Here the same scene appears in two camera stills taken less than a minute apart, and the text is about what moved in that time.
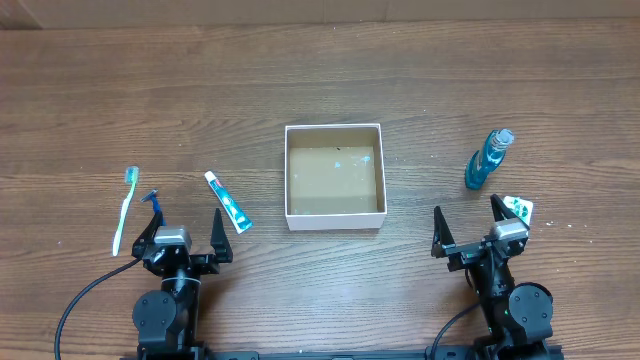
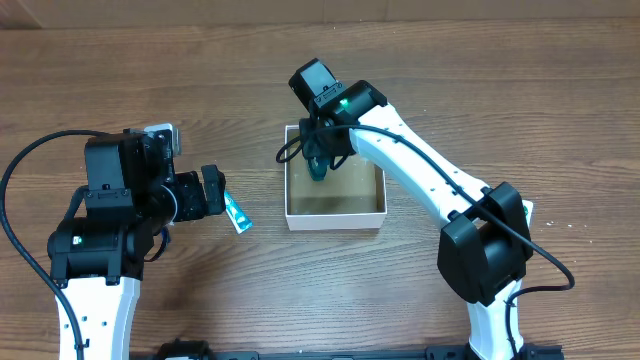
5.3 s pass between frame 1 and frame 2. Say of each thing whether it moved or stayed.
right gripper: moved
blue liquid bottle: moved
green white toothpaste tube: stayed
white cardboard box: stayed
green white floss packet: stayed
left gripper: moved
